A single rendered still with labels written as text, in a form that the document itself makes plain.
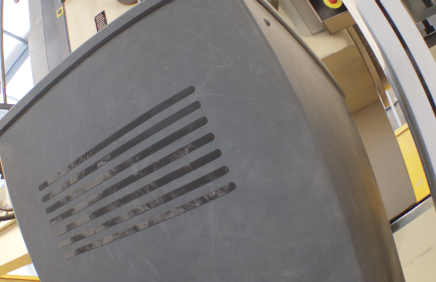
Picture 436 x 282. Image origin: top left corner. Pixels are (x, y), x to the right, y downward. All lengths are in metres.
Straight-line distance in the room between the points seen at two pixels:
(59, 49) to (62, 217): 2.28
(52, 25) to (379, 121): 1.64
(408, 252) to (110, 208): 1.10
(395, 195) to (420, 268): 0.69
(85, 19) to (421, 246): 1.28
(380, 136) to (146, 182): 1.70
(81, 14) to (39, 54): 1.02
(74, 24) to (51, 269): 1.43
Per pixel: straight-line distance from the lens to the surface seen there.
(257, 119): 0.49
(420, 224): 1.53
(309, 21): 1.61
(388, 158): 2.16
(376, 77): 1.76
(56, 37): 2.87
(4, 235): 2.47
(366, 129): 2.19
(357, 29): 1.74
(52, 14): 2.97
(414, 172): 3.92
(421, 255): 1.52
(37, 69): 2.89
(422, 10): 1.48
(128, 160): 0.53
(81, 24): 1.92
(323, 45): 1.59
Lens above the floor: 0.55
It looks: 17 degrees up
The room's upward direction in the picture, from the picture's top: 24 degrees counter-clockwise
